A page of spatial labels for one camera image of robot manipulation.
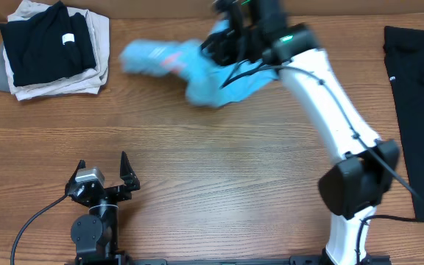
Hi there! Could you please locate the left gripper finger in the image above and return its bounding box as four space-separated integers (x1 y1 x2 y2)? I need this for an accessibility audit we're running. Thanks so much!
120 152 141 191
65 160 86 194

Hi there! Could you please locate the light blue printed t-shirt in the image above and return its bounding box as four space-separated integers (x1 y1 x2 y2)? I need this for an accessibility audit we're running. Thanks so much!
119 39 278 108

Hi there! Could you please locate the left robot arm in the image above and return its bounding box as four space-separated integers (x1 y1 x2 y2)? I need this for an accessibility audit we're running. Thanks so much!
65 152 141 264

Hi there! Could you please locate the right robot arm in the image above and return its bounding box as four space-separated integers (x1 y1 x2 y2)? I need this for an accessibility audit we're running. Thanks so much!
201 0 400 264

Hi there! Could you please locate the folded beige garment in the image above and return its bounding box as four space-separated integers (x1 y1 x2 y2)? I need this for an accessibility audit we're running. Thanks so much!
3 1 110 101

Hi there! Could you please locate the folded grey garment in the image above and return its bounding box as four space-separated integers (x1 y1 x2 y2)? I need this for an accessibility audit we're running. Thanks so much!
0 43 10 93

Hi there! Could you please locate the folded black shirt on stack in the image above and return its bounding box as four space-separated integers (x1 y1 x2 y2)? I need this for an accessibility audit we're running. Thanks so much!
0 1 96 86

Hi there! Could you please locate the cardboard wall panel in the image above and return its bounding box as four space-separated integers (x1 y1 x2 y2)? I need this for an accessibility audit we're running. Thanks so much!
0 0 424 21

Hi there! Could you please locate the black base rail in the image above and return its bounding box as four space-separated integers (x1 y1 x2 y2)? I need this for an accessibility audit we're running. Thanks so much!
64 253 393 265

